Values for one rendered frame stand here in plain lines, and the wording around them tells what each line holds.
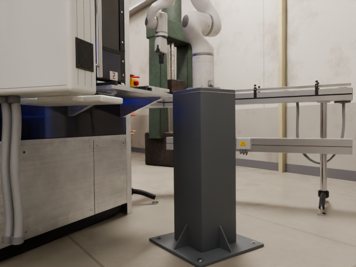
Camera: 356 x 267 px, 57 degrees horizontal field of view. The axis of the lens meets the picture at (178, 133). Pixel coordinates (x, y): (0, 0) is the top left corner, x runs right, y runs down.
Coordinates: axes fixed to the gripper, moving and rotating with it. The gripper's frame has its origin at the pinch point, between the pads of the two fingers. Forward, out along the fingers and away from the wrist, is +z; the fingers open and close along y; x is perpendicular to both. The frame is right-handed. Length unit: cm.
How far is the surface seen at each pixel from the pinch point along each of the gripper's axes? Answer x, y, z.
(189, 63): -133, -329, -62
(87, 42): 20, 92, 10
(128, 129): -35, -9, 46
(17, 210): -10, 103, 78
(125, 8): -35, -8, -44
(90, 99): 12, 83, 32
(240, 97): 30, -82, 20
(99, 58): 16, 81, 14
